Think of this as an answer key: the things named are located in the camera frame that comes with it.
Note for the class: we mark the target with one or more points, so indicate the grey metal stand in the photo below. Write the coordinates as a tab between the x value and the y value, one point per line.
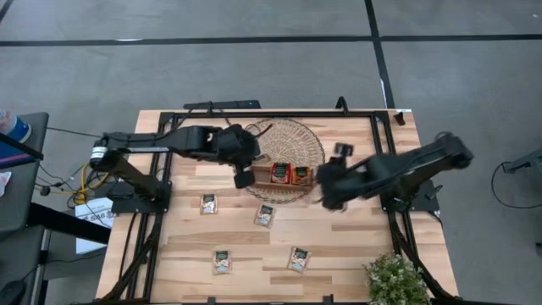
527	161

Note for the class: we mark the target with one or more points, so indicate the grey side table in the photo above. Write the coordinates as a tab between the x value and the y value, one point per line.
25	199

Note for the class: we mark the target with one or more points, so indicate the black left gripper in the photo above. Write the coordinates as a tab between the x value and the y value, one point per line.
235	146

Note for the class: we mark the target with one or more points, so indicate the green artificial plant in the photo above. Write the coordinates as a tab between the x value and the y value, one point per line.
396	279

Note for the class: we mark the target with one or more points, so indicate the black bar-shaped device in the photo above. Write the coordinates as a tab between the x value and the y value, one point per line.
228	104

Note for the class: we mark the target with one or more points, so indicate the wooden tea box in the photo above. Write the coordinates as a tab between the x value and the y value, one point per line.
264	186

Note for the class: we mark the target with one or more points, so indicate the black curved clamp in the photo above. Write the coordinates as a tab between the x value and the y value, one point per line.
342	98

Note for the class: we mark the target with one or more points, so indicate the white red printed paper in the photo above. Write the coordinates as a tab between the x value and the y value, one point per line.
4	182

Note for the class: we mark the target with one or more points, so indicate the white paper sheet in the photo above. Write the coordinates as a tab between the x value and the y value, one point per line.
95	209

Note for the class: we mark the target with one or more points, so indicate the black aluminium table frame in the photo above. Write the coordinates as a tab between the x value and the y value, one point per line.
296	114

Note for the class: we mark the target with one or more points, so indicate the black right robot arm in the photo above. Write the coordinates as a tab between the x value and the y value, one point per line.
415	167

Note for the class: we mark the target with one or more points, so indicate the black computer mouse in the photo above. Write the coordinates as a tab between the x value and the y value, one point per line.
10	292

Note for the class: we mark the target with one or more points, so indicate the red tea packet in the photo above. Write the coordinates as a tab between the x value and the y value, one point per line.
281	173

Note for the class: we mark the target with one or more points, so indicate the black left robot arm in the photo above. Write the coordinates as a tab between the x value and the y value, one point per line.
169	142

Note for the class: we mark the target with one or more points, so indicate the black table-edge bracket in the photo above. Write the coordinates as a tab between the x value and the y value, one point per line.
327	300
211	301

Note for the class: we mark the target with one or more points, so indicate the black support beam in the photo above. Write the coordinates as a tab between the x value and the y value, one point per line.
63	222

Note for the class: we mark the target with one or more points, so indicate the round woven placemat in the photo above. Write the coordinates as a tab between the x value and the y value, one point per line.
292	140

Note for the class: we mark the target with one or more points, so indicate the black power plug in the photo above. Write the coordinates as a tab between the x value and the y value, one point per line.
44	190

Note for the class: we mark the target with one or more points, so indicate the orange tea packet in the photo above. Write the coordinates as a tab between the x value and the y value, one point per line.
302	175

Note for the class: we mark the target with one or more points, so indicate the small black bracket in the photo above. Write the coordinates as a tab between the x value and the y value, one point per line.
399	119

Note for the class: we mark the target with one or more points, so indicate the blue cup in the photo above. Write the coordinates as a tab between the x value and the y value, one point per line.
14	127

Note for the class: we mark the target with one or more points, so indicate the dark blue box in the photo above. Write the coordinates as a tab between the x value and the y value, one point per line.
12	154

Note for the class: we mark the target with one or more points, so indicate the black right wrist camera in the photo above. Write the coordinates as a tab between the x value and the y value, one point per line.
344	149

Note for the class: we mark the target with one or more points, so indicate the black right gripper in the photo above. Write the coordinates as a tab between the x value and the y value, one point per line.
336	186

